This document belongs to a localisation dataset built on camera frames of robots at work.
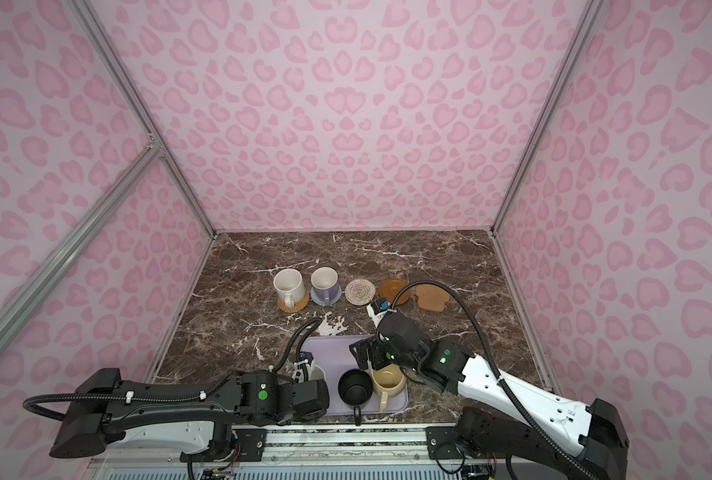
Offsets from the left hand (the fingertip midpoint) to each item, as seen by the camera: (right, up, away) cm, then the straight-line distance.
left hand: (319, 405), depth 74 cm
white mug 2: (-2, +28, +26) cm, 39 cm away
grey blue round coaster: (-3, +21, +24) cm, 32 cm away
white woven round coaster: (+10, +24, +27) cm, 38 cm away
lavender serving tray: (+4, +14, -3) cm, 15 cm away
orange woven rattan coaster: (-11, +20, +24) cm, 33 cm away
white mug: (-14, +27, +26) cm, 39 cm away
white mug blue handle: (0, +7, +1) cm, 7 cm away
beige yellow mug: (+18, +2, +9) cm, 20 cm away
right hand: (+11, +16, -1) cm, 19 cm away
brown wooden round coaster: (+20, +26, +29) cm, 43 cm away
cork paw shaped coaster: (+33, +22, +27) cm, 49 cm away
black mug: (+9, +1, +7) cm, 11 cm away
